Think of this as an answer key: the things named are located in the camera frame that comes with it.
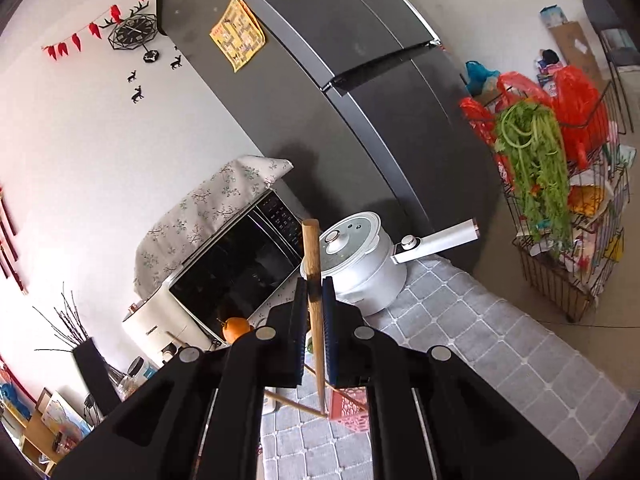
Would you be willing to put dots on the white rice cooker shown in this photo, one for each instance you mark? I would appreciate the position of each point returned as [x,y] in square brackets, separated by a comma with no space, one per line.
[155,327]

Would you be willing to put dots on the white electric cooking pot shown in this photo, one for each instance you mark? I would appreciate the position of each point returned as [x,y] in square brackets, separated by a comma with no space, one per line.
[367,260]

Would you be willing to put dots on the black vase with branches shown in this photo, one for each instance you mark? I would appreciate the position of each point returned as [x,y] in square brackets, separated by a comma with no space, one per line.
[92,360]

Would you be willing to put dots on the wooden shelf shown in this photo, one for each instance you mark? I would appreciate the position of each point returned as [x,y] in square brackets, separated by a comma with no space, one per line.
[30,435]

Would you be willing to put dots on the grey refrigerator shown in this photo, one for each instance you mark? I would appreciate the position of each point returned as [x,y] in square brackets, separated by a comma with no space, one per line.
[340,85]

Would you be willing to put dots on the thin wooden chopstick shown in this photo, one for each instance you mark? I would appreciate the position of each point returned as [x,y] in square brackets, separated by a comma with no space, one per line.
[292,402]

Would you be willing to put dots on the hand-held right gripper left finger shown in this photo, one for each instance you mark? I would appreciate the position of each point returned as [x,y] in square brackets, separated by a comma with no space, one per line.
[300,332]

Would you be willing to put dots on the blue plastic bag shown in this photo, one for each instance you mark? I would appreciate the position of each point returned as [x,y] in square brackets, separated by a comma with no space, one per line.
[479,75]

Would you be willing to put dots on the grey chair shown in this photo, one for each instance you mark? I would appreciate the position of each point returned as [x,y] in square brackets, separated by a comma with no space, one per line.
[607,35]

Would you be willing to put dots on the black microwave oven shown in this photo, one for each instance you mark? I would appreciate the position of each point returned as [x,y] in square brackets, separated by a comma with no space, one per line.
[235,265]

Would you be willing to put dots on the black wall clock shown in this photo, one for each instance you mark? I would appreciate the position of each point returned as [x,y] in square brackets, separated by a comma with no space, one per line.
[132,32]

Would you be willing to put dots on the green leafy vegetables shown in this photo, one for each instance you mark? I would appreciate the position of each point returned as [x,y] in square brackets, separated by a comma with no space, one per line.
[537,170]

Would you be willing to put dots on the cardboard box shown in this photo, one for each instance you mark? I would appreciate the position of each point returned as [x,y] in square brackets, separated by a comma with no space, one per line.
[575,47]

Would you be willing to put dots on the yellow paper sheet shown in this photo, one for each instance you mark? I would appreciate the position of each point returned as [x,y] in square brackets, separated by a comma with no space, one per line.
[238,32]

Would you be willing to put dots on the glass jar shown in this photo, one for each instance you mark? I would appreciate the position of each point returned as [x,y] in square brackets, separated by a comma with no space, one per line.
[140,370]

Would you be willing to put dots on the red pepper garland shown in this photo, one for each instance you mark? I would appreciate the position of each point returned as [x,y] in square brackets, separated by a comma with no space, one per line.
[75,42]

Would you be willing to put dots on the floral cloth cover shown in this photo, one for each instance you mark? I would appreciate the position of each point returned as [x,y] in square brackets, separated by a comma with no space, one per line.
[200,210]

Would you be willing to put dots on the red plastic bag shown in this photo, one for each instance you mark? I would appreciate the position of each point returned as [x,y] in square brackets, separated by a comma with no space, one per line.
[492,125]

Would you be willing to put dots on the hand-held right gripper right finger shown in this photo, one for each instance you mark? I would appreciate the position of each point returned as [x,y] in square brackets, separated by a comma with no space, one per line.
[329,332]

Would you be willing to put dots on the orange plastic bag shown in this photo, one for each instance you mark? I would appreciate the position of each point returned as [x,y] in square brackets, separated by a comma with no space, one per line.
[580,110]

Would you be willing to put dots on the black deer wall decals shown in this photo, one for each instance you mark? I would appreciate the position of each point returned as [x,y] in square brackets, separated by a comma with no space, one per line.
[137,91]

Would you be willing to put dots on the pink plastic basket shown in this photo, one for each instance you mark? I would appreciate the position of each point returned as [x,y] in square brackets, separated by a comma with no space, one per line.
[350,407]

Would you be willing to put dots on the grey checked tablecloth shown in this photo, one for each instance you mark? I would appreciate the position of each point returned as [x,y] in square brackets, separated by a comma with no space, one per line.
[475,360]

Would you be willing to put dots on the red hanging wall ornament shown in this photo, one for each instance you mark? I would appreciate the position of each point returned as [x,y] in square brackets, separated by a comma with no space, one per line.
[7,240]

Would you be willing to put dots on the orange fruit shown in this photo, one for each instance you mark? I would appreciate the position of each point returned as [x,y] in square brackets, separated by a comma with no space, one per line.
[235,329]

